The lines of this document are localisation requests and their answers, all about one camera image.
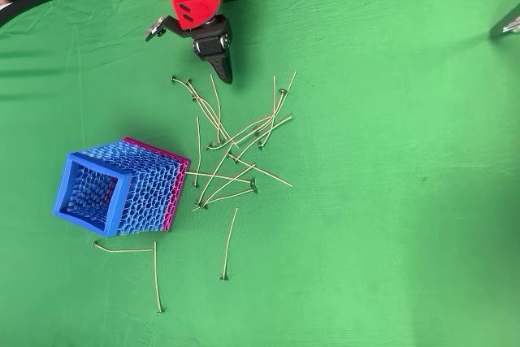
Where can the candle wick with silver base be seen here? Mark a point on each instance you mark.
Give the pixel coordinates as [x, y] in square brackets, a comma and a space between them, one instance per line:
[204, 206]

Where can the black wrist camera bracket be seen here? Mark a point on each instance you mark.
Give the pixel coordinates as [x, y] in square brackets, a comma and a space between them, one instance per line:
[154, 31]

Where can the chrome stand pole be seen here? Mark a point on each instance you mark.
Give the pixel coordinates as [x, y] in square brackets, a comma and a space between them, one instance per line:
[505, 26]

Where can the green cloth with black edge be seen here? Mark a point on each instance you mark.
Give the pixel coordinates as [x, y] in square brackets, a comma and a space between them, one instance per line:
[365, 200]

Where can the blue and magenta lattice basket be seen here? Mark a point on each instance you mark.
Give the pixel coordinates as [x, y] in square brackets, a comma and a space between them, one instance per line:
[120, 200]

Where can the candle wick with metal base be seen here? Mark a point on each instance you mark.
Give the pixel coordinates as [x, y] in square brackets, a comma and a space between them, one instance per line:
[232, 156]
[219, 109]
[160, 310]
[224, 278]
[130, 250]
[195, 185]
[282, 90]
[209, 146]
[275, 91]
[260, 145]
[189, 81]
[254, 181]
[256, 133]
[199, 202]
[255, 189]
[174, 78]

